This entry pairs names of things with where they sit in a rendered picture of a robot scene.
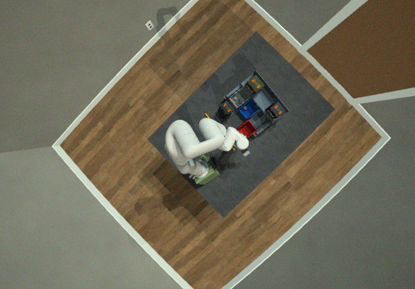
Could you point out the red bin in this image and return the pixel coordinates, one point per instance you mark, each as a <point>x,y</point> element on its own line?
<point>246,128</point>

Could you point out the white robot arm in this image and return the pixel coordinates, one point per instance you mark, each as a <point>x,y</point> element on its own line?
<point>215,135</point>

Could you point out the grey open bin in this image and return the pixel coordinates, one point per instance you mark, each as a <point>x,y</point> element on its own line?
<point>240,94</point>

